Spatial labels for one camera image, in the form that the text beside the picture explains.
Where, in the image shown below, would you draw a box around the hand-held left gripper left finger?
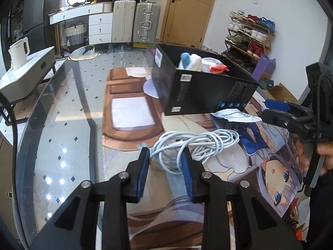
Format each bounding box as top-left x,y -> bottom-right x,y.
30,146 -> 150,250

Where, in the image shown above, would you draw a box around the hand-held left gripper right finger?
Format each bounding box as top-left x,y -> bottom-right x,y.
179,146 -> 304,250

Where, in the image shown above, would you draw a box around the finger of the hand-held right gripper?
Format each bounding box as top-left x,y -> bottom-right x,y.
260,109 -> 303,137
265,98 -> 314,116

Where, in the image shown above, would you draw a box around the white cable bundle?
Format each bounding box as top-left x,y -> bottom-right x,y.
150,129 -> 240,175

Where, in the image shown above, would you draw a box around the white paper slip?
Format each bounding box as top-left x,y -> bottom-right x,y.
211,109 -> 263,123

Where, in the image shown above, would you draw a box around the red and white packet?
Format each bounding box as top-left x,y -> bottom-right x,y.
201,57 -> 230,74

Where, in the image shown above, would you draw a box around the black cardboard box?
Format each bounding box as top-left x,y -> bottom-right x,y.
151,44 -> 259,116

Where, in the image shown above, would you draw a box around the person's right forearm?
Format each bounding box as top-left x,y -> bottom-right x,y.
306,172 -> 333,250

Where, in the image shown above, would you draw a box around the white and blue soft bundle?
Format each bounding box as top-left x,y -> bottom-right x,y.
178,53 -> 203,71

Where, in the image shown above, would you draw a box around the person's right hand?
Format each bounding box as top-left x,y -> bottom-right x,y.
315,141 -> 333,177

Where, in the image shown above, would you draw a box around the brown cardboard carton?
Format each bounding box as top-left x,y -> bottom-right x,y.
265,83 -> 298,103

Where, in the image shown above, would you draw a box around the purple paper bag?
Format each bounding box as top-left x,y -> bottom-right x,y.
251,54 -> 276,82

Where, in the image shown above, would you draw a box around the printed anime desk mat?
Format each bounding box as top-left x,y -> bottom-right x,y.
103,66 -> 313,250

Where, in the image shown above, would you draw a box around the wooden shoe rack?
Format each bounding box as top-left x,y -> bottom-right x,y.
223,10 -> 276,69

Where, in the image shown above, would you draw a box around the rows of racked shoes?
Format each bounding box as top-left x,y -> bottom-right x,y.
224,10 -> 276,68

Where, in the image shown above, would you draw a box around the wooden door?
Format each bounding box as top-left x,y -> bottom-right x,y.
160,0 -> 220,48

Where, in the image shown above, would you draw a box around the white drawer unit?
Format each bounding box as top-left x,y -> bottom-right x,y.
88,13 -> 114,45

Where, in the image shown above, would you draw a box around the silver suitcase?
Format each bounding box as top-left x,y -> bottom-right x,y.
133,2 -> 158,42

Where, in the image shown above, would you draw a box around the wicker laundry basket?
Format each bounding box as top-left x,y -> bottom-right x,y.
65,23 -> 87,46

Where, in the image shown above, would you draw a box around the beige suitcase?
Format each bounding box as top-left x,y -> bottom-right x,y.
112,0 -> 136,42

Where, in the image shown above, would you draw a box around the grey-white side table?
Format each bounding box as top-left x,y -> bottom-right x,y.
0,45 -> 56,123

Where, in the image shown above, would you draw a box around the white electric kettle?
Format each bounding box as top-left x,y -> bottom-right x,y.
9,37 -> 30,71

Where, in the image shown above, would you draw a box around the white desk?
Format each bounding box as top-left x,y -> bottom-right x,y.
49,2 -> 114,25

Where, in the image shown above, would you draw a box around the black refrigerator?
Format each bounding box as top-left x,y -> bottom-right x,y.
22,0 -> 63,55

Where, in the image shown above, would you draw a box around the black glass cabinet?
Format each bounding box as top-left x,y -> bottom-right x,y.
0,5 -> 25,58

